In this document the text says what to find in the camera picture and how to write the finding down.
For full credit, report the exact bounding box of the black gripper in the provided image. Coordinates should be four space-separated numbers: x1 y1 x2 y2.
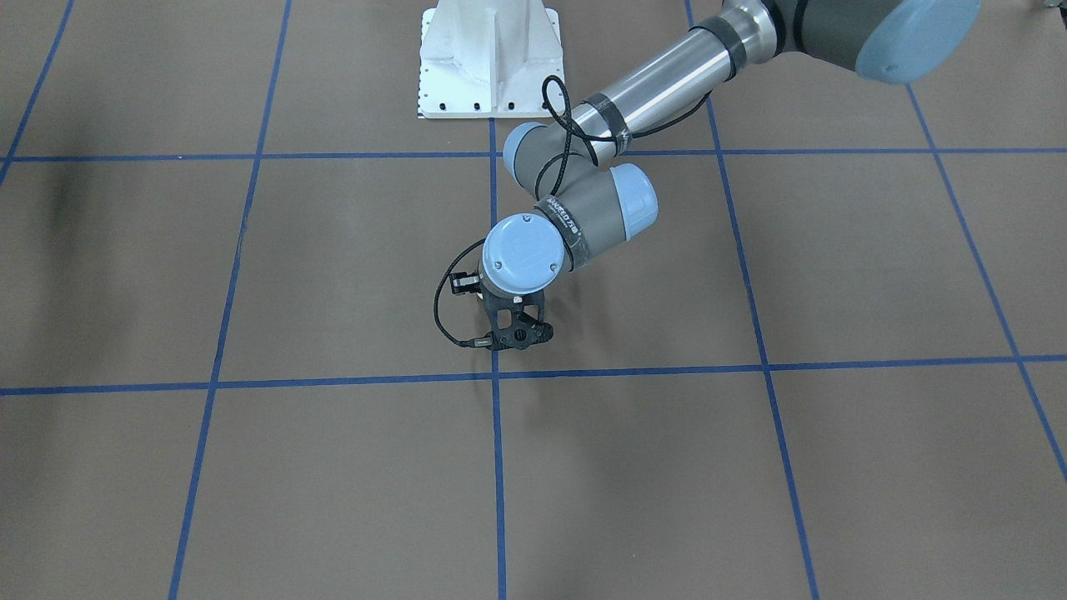
449 272 553 337

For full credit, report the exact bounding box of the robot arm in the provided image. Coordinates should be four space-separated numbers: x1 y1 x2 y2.
439 1 980 350

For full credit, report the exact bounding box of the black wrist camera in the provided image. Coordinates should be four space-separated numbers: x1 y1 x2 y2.
469 323 555 351

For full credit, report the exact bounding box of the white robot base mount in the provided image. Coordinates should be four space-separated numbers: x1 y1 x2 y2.
417 1 564 119

